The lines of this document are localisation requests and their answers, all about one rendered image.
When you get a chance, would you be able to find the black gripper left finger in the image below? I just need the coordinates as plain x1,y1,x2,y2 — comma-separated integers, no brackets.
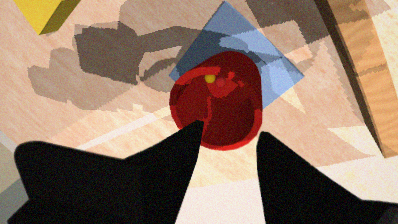
14,120,204,224

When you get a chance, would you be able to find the red cup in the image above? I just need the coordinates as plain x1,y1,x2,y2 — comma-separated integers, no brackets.
169,51,263,151

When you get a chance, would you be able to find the wooden block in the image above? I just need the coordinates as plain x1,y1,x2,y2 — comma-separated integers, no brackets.
314,0,398,159

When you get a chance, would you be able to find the yellow ball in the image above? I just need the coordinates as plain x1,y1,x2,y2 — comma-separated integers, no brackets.
204,75,216,83

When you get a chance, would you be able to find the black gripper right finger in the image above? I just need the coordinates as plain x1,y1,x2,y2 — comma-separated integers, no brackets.
256,131,398,224

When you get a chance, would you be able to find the yellow block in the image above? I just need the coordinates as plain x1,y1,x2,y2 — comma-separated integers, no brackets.
13,0,81,35

